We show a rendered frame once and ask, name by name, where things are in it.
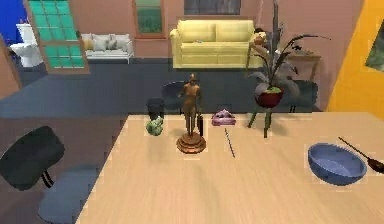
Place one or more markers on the blue bowl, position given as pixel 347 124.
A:
pixel 333 164

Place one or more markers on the thin dark pencil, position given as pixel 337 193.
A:
pixel 230 143

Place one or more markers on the white sofa with grey cushions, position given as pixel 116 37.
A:
pixel 108 45

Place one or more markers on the brown side table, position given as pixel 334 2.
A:
pixel 305 60

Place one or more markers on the green crumpled lump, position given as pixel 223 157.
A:
pixel 155 126

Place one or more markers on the dark framed wall picture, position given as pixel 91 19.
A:
pixel 212 6

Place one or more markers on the bronze figure statue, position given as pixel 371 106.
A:
pixel 191 110

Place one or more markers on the house plant in red pot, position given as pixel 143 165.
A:
pixel 271 73

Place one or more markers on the light wooden dining table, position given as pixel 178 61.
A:
pixel 233 180

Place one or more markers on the pink tissue box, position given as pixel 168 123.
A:
pixel 223 118

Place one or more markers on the yellow sofa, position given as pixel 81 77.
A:
pixel 213 45

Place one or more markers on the window with green view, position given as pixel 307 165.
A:
pixel 149 16

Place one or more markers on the white toilet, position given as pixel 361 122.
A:
pixel 28 46

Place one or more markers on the green glass panel door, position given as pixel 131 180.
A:
pixel 56 33

